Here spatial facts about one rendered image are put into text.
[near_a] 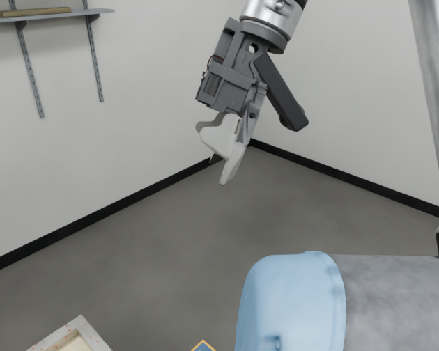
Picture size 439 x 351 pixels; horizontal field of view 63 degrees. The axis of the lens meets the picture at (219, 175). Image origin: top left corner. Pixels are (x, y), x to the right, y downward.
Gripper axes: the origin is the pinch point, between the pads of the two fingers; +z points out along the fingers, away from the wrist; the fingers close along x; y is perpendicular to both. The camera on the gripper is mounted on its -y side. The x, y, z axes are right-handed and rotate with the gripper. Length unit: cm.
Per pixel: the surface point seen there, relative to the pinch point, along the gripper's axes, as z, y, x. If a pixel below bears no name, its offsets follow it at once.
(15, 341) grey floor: 169, 48, -156
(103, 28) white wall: -32, 80, -243
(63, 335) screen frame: 76, 16, -55
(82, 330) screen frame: 73, 11, -56
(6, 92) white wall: 34, 115, -205
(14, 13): -15, 117, -188
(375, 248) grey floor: 44, -184, -209
